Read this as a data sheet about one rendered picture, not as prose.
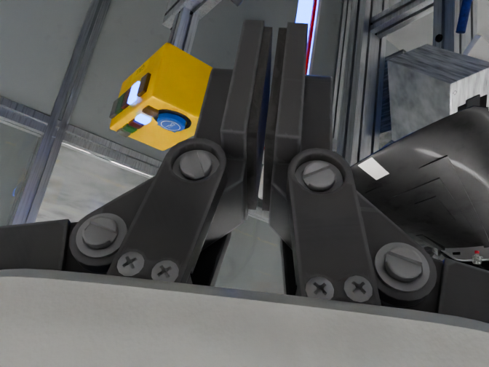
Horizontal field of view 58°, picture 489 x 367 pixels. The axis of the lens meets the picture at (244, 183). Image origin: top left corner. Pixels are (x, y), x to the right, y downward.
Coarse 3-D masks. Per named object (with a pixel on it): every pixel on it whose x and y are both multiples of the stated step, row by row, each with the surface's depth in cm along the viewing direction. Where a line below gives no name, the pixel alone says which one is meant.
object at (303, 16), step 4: (300, 0) 47; (304, 0) 46; (308, 0) 45; (312, 0) 45; (300, 4) 46; (304, 4) 46; (308, 4) 45; (312, 4) 45; (300, 8) 46; (304, 8) 46; (308, 8) 45; (300, 12) 46; (304, 12) 45; (308, 12) 45; (296, 16) 46; (300, 16) 46; (304, 16) 45; (308, 16) 44; (296, 20) 46; (300, 20) 45; (304, 20) 45; (308, 20) 44; (308, 28) 44; (308, 32) 44
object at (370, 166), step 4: (368, 160) 45; (372, 160) 45; (360, 164) 45; (364, 164) 45; (368, 164) 45; (372, 164) 45; (376, 164) 45; (364, 168) 46; (368, 168) 46; (372, 168) 46; (376, 168) 46; (380, 168) 46; (368, 172) 46; (372, 172) 46; (376, 172) 46; (380, 172) 46; (384, 172) 46; (372, 176) 47; (376, 176) 47; (380, 176) 46
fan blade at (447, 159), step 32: (448, 128) 41; (480, 128) 41; (384, 160) 45; (416, 160) 44; (448, 160) 44; (480, 160) 44; (384, 192) 49; (416, 192) 48; (448, 192) 47; (480, 192) 47; (416, 224) 54; (448, 224) 52; (480, 224) 51
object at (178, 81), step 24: (168, 48) 61; (144, 72) 64; (168, 72) 60; (192, 72) 62; (144, 96) 60; (168, 96) 59; (192, 96) 62; (120, 120) 67; (192, 120) 62; (168, 144) 72
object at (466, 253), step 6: (480, 246) 57; (444, 252) 62; (450, 252) 61; (462, 252) 60; (468, 252) 60; (480, 252) 59; (486, 252) 58; (456, 258) 63; (462, 258) 62; (468, 258) 62; (486, 258) 60
